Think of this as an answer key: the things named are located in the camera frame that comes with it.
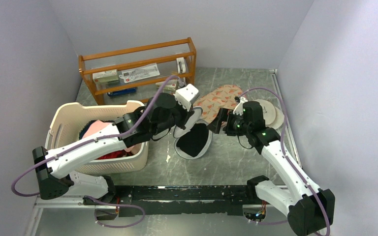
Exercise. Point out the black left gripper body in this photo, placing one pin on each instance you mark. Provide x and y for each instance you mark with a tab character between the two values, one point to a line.
180	116

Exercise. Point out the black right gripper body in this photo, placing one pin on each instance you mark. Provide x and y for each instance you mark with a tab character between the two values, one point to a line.
231	127

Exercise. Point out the white mesh laundry bag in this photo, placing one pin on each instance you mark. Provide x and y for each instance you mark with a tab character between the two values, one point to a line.
178	133

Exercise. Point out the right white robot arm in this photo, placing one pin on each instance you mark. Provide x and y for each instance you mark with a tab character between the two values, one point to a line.
308	208

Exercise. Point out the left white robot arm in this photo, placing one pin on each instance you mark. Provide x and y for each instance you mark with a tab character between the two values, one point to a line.
56	168

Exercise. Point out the peach patterned laundry bag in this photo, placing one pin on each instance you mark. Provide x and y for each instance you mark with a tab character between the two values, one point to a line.
222	97

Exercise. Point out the black bra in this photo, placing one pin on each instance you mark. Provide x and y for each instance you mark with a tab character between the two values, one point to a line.
194	141

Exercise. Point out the cream round laundry bag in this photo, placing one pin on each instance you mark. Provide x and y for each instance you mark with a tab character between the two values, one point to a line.
273	116

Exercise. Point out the cream plastic laundry basket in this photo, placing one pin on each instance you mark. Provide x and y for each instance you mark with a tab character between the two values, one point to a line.
71	118

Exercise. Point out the small white red box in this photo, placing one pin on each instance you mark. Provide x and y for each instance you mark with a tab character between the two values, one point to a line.
171	85

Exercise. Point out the white upright box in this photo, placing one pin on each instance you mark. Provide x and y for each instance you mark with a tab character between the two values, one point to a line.
181	69

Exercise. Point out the orange wooden shelf rack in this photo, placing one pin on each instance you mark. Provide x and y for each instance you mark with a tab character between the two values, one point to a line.
163	54

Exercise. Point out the white packet on shelf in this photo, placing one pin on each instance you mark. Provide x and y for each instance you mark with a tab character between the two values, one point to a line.
139	73

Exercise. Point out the red cloth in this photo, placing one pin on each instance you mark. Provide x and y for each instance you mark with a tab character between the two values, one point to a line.
116	154

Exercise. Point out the white box on shelf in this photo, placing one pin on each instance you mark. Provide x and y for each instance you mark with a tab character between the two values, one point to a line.
105	77

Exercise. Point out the pink cloth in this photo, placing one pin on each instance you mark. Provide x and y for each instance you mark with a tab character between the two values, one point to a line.
94	126

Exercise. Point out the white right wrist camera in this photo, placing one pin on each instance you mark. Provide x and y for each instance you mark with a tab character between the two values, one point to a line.
239	107

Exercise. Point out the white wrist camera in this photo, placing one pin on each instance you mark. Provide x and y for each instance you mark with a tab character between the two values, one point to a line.
187	96
239	107

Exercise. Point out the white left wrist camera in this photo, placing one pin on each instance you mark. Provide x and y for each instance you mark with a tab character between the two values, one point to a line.
187	96

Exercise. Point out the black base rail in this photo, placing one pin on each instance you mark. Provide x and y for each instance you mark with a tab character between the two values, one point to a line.
195	199

